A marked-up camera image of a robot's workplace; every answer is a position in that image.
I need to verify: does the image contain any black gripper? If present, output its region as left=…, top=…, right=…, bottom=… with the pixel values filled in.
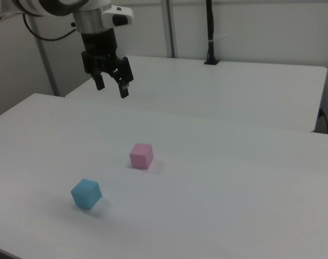
left=81, top=28, right=135, bottom=99

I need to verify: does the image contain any blue cube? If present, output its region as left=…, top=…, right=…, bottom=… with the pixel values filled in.
left=70, top=178, right=103, bottom=211

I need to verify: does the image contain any pink cube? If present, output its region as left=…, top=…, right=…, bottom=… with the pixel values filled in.
left=129, top=143, right=155, bottom=170

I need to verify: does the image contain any white side table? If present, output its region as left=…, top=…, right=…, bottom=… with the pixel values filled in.
left=65, top=55, right=328, bottom=133

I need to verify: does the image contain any grey aluminium frame post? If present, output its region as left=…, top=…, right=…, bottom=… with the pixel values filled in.
left=160, top=0, right=178, bottom=58
left=31, top=16, right=61, bottom=97

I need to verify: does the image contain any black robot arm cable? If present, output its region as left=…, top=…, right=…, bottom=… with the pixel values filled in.
left=22, top=12, right=77, bottom=42

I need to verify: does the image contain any black camera pole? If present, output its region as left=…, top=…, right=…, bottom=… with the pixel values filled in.
left=204, top=0, right=221, bottom=66

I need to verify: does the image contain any black power cable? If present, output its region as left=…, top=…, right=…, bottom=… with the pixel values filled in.
left=318, top=107, right=328, bottom=134

